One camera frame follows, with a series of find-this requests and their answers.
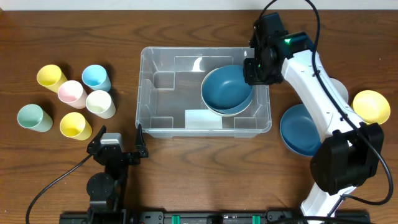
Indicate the yellow cup upper left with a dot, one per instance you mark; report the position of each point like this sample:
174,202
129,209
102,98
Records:
51,77

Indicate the beige large bowl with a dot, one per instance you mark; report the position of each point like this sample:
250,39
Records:
214,112

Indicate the yellow small bowl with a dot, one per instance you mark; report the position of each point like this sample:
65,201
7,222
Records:
371,106

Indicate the yellow cup lower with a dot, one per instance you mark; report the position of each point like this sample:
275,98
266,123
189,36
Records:
74,125

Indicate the pink cup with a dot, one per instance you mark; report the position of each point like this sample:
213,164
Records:
72,93

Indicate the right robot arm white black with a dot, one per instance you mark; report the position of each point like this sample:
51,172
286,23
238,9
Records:
350,150

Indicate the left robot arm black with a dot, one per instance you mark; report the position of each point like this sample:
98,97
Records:
106,189

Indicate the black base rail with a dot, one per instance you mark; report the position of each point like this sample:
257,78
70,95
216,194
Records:
124,216

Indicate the mint green cup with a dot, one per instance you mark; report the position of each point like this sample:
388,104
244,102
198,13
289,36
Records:
33,117

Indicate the white cup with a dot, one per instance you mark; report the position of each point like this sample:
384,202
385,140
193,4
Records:
100,103

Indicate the dark blue bowl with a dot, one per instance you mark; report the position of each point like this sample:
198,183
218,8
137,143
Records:
298,131
225,88

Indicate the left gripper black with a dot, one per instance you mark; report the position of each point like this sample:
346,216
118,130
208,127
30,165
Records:
123,155

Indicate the grey small bowl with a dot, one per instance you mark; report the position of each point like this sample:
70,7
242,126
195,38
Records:
340,88

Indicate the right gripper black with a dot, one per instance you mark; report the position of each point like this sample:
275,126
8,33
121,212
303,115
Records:
253,76

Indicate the light blue cup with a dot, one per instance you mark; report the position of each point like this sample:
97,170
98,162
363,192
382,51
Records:
96,77

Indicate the clear plastic storage container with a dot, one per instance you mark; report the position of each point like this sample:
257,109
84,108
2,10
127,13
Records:
169,84

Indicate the white label in container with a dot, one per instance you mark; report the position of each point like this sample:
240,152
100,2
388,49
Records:
202,119

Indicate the yellow cup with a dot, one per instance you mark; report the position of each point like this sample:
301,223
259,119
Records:
51,77
74,125

